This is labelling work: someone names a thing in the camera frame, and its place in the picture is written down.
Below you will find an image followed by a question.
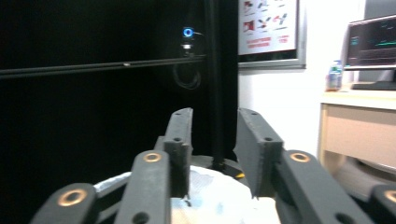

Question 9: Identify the blue plastic bottle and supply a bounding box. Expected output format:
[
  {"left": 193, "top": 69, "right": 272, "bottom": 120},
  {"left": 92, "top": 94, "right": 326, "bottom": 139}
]
[{"left": 325, "top": 59, "right": 344, "bottom": 92}]

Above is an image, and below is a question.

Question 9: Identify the beige wooden desk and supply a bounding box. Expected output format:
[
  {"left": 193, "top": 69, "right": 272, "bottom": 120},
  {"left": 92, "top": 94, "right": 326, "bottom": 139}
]
[{"left": 317, "top": 89, "right": 396, "bottom": 175}]

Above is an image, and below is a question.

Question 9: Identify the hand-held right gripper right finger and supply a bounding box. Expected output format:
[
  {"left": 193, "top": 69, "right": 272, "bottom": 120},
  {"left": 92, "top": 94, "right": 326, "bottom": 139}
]
[{"left": 234, "top": 107, "right": 285, "bottom": 199}]

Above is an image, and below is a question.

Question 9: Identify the black stand with striped base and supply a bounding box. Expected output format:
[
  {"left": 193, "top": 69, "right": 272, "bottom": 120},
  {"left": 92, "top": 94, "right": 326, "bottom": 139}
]
[{"left": 190, "top": 0, "right": 248, "bottom": 182}]

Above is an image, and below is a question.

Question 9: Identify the black horizontal rail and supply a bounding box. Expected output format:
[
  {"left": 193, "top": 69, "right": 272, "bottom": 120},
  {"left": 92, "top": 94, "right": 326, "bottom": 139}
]
[{"left": 0, "top": 54, "right": 206, "bottom": 80}]

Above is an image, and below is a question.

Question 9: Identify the framed wall poster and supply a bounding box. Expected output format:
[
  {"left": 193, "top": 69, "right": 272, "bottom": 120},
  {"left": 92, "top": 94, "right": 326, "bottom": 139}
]
[{"left": 237, "top": 0, "right": 308, "bottom": 70}]

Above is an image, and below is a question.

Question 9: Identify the black looped cable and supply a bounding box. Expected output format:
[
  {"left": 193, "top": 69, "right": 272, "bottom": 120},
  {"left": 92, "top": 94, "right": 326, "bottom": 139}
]
[{"left": 172, "top": 63, "right": 203, "bottom": 91}]

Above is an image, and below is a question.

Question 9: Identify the black curtain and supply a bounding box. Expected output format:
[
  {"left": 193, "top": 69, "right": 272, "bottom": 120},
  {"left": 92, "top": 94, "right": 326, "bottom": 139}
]
[{"left": 0, "top": 0, "right": 240, "bottom": 224}]

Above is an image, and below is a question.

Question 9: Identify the computer monitor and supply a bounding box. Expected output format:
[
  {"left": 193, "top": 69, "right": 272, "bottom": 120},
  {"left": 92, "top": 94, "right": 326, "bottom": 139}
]
[{"left": 343, "top": 13, "right": 396, "bottom": 91}]

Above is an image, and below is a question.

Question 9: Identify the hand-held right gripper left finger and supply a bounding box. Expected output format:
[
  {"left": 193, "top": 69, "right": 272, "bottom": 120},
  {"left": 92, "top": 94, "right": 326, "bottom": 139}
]
[{"left": 154, "top": 106, "right": 194, "bottom": 199}]

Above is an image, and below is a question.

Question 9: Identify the pale blue plastic bin bag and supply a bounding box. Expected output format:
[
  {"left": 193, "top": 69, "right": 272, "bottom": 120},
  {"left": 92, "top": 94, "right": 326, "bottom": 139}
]
[{"left": 92, "top": 164, "right": 283, "bottom": 224}]

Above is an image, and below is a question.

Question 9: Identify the camera with blue ring light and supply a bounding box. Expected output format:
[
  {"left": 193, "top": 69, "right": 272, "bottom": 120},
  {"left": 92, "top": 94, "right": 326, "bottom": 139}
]
[{"left": 179, "top": 26, "right": 198, "bottom": 58}]

